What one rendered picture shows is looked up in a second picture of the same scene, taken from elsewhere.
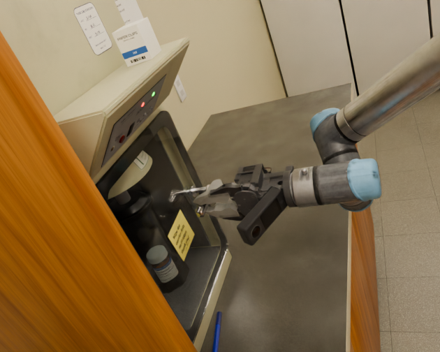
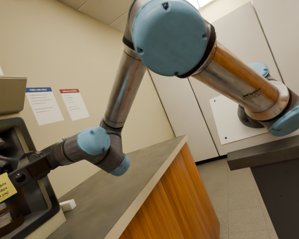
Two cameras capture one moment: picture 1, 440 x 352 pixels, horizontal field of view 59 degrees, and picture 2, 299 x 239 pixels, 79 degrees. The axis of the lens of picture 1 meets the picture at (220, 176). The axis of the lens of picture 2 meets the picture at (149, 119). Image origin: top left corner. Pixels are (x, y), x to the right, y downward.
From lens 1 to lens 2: 0.56 m
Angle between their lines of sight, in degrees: 27
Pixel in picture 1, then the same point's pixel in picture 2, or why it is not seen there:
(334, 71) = (204, 142)
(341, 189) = (74, 145)
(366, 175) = (86, 133)
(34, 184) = not seen: outside the picture
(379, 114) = (113, 105)
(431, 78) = (123, 73)
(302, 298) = not seen: outside the picture
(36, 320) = not seen: outside the picture
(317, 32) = (192, 124)
